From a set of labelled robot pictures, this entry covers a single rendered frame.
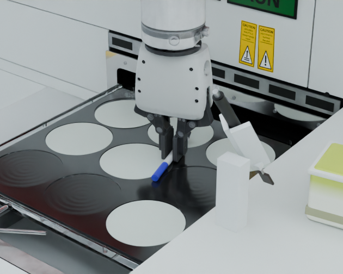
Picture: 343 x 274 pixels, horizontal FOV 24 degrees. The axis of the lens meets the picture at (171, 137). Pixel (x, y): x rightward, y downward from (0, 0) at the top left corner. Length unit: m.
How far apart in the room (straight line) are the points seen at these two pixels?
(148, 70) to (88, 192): 0.18
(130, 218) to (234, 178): 0.21
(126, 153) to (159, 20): 0.23
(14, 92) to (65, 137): 0.45
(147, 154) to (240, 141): 0.34
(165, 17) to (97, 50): 0.43
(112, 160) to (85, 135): 0.09
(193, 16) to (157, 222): 0.26
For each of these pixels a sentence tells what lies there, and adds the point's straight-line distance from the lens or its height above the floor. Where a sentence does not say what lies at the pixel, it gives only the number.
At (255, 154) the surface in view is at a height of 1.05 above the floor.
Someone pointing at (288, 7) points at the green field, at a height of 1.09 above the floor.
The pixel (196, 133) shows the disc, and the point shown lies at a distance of 1.19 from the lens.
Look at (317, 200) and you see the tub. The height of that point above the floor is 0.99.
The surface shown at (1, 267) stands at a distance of 0.85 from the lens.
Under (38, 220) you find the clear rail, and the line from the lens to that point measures 1.01.
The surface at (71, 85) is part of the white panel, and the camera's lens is 1.49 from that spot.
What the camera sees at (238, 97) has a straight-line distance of 1.23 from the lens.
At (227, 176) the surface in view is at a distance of 0.84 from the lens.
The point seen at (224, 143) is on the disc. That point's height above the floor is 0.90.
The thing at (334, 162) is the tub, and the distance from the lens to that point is 0.88.
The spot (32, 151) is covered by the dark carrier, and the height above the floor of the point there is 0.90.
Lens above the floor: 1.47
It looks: 29 degrees down
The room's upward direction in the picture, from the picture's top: straight up
